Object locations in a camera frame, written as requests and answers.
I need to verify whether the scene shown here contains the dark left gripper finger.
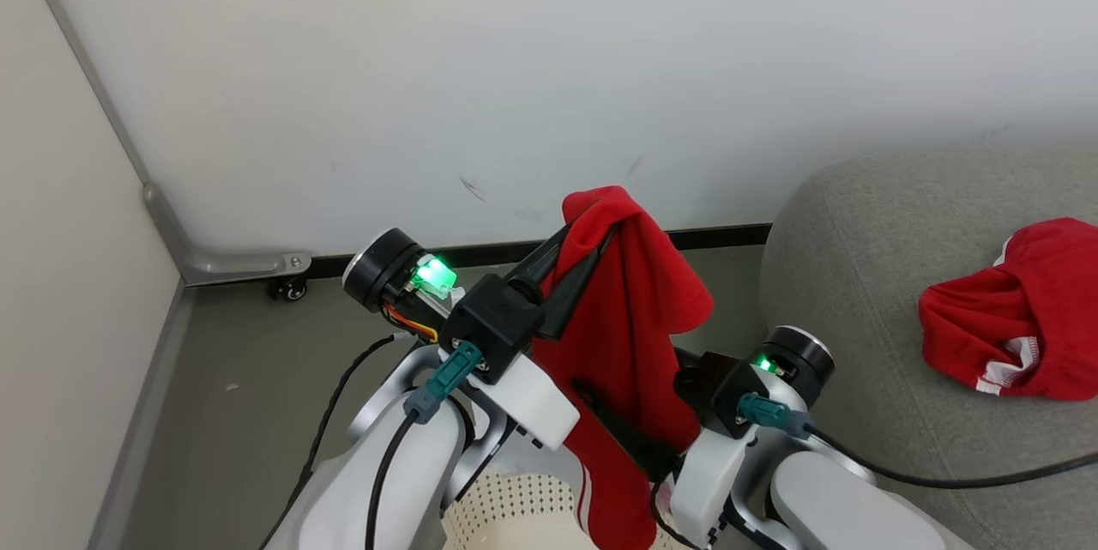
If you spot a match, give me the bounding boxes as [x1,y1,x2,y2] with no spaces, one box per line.
[504,225,576,304]
[539,227,618,342]

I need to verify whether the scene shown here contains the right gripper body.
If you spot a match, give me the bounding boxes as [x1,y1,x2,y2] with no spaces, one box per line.
[672,325,836,548]

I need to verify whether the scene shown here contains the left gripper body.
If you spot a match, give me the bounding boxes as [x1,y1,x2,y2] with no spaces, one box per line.
[341,227,582,453]

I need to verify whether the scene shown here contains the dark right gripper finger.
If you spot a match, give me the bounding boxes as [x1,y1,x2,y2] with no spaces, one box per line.
[571,378,687,484]

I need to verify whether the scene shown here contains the red garment white stripes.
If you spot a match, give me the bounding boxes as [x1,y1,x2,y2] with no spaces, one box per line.
[530,184,715,550]

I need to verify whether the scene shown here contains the red shorts white trim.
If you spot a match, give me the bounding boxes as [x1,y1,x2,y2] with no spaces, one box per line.
[917,217,1098,402]

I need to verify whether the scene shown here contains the white perforated laundry basket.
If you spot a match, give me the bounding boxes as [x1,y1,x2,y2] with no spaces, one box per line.
[441,466,680,550]

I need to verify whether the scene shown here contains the black caster wheel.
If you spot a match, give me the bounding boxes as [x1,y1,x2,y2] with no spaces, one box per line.
[266,275,311,304]

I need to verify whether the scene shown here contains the grey fabric sofa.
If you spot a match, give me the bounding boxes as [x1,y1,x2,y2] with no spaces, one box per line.
[758,144,1098,550]

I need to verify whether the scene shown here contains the black baseboard strip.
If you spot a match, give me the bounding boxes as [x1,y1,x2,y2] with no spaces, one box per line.
[307,222,774,282]

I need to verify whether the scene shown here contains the grey metal partition frame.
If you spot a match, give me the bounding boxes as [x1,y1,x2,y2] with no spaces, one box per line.
[10,0,315,288]

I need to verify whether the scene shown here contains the black cable teal plug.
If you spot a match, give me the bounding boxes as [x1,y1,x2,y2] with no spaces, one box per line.
[736,392,1098,492]
[364,341,484,550]

